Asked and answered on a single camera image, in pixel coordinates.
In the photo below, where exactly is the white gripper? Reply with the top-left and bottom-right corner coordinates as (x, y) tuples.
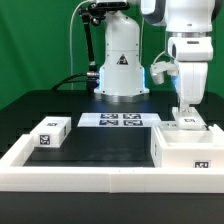
(167, 37), (213, 115)

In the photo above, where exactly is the small white box part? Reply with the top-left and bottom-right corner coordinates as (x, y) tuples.
(30, 116), (71, 148)

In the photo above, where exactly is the white marker tag sheet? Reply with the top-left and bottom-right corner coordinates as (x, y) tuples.
(78, 113), (161, 128)

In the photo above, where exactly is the white cable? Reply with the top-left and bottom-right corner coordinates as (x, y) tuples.
(69, 0), (93, 90)

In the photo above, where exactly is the white cabinet body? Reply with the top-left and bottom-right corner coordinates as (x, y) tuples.
(150, 125), (224, 168)

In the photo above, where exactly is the white U-shaped fence frame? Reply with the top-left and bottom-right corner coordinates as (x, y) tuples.
(0, 134), (224, 193)

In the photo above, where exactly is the black cable bundle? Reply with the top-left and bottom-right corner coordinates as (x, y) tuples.
(51, 73), (100, 91)

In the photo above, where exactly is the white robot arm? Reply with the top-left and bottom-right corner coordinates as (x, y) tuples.
(93, 0), (223, 114)

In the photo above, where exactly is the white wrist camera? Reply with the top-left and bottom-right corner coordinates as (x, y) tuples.
(150, 61), (177, 85)

